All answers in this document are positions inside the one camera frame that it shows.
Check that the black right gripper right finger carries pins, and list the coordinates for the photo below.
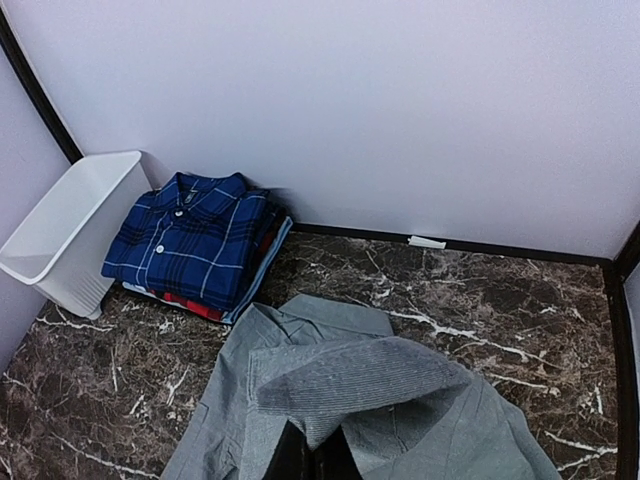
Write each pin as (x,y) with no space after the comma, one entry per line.
(333,459)

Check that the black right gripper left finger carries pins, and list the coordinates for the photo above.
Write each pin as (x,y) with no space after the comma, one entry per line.
(292,458)

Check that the grey long sleeve shirt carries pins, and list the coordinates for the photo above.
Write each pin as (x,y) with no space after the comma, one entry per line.
(407,411)

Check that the white plastic bin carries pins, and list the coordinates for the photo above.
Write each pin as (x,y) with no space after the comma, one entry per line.
(60,247)

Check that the light blue folded shirt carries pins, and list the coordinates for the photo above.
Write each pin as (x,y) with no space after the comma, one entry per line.
(265,265)

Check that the black frame post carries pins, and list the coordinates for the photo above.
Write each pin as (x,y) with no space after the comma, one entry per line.
(36,94)
(616,273)

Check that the black red folded shirt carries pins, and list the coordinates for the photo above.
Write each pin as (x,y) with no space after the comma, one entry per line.
(200,305)

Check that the blue plaid folded shirt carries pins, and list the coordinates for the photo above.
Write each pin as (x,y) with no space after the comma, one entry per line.
(195,237)

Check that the right black frame post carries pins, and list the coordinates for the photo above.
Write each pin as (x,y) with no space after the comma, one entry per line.
(616,273)

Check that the left black frame post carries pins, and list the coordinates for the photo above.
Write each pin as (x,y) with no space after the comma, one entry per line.
(36,94)

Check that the white tape strip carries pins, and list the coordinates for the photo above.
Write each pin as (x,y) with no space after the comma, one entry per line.
(423,242)

